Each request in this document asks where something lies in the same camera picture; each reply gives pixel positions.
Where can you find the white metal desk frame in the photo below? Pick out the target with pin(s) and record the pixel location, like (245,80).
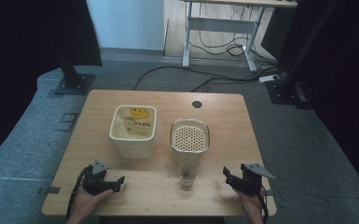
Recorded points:
(220,25)

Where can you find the white power strip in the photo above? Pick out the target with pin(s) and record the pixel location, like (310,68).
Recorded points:
(269,78)

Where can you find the person's left hand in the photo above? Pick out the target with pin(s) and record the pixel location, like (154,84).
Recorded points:
(85,202)

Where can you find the clear plastic cup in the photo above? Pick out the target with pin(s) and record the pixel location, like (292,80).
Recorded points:
(188,179)

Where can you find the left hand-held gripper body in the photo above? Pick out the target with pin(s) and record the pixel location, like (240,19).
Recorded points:
(94,183)

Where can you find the person's right hand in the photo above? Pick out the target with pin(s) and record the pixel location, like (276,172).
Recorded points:
(252,207)

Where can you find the white container with perforated strainer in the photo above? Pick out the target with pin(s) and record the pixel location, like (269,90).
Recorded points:
(189,141)

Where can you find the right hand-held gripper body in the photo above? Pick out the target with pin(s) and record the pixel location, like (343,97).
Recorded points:
(251,182)

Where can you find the grey metal table bracket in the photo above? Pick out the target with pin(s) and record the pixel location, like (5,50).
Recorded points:
(273,193)
(49,190)

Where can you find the black stand with base plate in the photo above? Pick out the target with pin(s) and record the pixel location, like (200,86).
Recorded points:
(73,81)
(287,91)

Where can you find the white square bin with bag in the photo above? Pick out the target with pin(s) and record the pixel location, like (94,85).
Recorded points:
(133,137)

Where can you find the black curtain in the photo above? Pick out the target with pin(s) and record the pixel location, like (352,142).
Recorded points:
(348,77)
(28,46)

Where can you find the black round table grommet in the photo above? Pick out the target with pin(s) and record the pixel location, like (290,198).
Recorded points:
(196,104)

